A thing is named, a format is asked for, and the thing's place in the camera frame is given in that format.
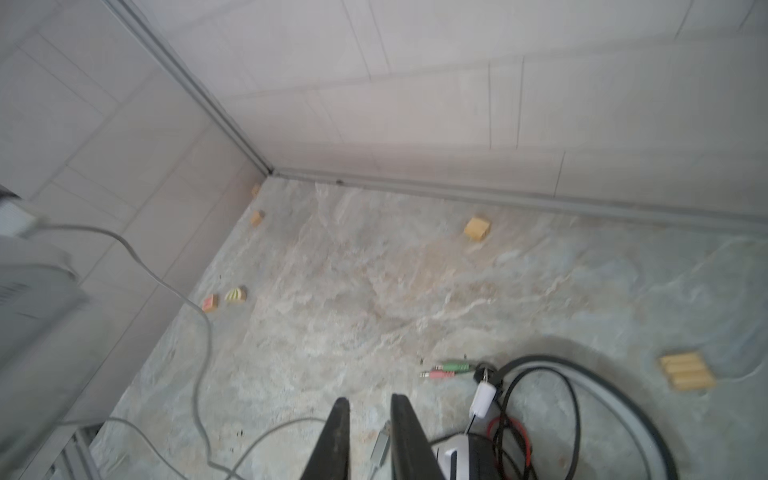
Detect wooden block back centre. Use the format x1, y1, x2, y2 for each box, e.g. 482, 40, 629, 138
463, 217, 491, 242

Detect wooden block back right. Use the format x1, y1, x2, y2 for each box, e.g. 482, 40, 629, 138
658, 352, 716, 391

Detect black and white headphones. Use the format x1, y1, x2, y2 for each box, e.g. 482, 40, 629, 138
430, 354, 680, 479

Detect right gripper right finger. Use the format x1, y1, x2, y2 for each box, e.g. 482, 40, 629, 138
390, 394, 444, 480

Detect green striped half-round block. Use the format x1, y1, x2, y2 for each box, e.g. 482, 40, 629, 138
225, 287, 247, 303

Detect aluminium mounting rail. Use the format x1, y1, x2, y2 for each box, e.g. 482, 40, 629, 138
11, 425, 102, 479

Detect wooden block back left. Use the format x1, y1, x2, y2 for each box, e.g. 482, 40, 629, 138
250, 211, 265, 227

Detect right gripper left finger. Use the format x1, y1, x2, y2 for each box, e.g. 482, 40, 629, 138
300, 397, 350, 480

